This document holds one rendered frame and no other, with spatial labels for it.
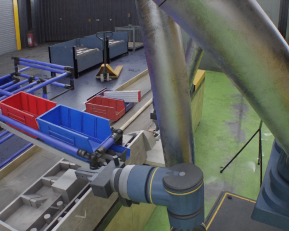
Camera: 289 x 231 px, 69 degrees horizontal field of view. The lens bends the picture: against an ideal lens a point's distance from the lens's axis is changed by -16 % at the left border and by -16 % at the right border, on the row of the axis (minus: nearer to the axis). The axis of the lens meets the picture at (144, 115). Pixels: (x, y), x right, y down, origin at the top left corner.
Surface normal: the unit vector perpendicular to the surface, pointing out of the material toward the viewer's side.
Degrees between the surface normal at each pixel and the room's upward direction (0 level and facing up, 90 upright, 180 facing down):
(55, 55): 90
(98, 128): 88
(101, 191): 90
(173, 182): 14
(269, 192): 23
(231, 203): 0
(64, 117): 88
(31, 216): 10
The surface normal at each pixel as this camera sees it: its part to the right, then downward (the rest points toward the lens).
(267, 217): -0.55, 0.36
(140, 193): -0.41, 0.26
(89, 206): 0.91, 0.01
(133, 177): -0.33, -0.58
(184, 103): 0.54, 0.27
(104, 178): -0.15, -0.92
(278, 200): -0.33, -0.74
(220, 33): -0.37, 0.69
